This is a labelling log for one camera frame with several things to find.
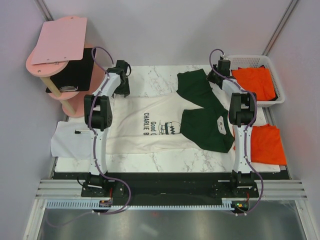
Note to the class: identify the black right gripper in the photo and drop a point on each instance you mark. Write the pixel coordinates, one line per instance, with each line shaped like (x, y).
(209, 78)

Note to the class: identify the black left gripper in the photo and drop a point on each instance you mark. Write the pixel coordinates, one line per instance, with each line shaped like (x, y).
(125, 91)

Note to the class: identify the cream and green t-shirt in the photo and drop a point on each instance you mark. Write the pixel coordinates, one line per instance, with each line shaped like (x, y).
(191, 117)

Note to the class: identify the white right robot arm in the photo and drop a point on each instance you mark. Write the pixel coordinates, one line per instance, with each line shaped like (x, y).
(242, 115)

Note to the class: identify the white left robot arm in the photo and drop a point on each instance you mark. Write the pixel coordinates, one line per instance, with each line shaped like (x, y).
(98, 113)

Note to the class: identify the white plastic basket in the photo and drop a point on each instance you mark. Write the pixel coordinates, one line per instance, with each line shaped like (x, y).
(255, 61)

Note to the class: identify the orange t-shirt in basket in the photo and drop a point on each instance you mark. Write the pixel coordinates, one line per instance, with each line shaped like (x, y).
(256, 80)

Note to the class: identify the black clipboard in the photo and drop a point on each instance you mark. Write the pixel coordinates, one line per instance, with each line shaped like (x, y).
(76, 76)

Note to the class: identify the marker pen on shirt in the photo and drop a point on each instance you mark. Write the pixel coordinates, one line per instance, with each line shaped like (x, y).
(84, 131)

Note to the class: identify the white folded t-shirt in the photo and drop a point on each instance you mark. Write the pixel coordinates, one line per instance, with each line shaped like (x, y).
(66, 144)

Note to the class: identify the pink clipboard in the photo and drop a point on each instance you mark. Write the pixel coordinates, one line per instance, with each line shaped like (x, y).
(60, 41)

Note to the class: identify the orange t-shirt on table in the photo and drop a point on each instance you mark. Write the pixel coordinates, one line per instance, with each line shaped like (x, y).
(266, 146)

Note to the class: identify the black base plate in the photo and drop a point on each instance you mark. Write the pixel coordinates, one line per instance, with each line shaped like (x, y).
(166, 188)

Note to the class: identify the white slotted cable duct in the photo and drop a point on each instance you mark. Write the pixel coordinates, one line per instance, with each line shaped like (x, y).
(96, 204)

